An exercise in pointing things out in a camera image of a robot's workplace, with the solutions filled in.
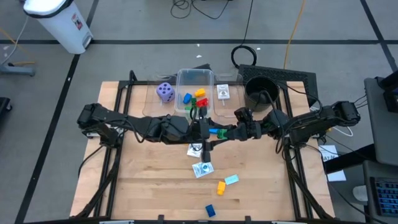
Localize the grey stand base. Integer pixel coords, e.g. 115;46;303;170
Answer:
0;63;37;78

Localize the yellow single-stud toy block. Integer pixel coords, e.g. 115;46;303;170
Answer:
216;180;227;197

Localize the black plastic bucket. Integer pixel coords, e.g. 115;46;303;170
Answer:
244;76;280;113

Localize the white card box teal emblem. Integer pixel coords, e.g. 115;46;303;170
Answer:
192;158;215;179

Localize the backlit computer keyboard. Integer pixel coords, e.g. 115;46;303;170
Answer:
369;176;398;217

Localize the grey keyboard desk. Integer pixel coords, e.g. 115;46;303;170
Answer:
362;159;398;224

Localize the white card box black emblem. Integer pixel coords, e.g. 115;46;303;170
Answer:
216;83;231;101
186;142;203;159

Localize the white computer mouse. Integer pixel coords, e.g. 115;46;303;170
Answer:
352;185;369;203

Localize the mint green flat brick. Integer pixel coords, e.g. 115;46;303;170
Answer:
224;174;240;186

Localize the shallow clear plastic tray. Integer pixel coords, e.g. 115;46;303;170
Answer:
213;73;244;118
142;74;177;118

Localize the black floor object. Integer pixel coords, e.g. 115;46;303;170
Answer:
0;96;13;123

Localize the black desk device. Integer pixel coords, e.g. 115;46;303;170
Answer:
374;70;398;113

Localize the purple foam die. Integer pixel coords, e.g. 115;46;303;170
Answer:
155;82;176;103

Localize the white paper sheet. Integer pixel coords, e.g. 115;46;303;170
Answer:
326;170;347;182
318;144;340;162

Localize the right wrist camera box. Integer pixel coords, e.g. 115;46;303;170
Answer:
234;107;253;123

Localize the white trash bin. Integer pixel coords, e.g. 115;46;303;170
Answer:
23;0;94;55

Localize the looped black floor cable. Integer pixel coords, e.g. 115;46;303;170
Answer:
170;0;233;20

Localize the coiled black floor cable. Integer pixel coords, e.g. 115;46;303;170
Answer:
230;45;258;70

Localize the yellow cable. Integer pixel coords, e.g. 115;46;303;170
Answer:
282;0;307;70

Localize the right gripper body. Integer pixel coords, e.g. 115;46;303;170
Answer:
241;121;265;141

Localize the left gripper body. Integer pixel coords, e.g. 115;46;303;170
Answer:
186;107;212;163

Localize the black aluminium table frame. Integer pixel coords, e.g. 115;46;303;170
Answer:
70;70;336;224

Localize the deep clear plastic bin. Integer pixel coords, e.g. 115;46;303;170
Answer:
175;68;215;114

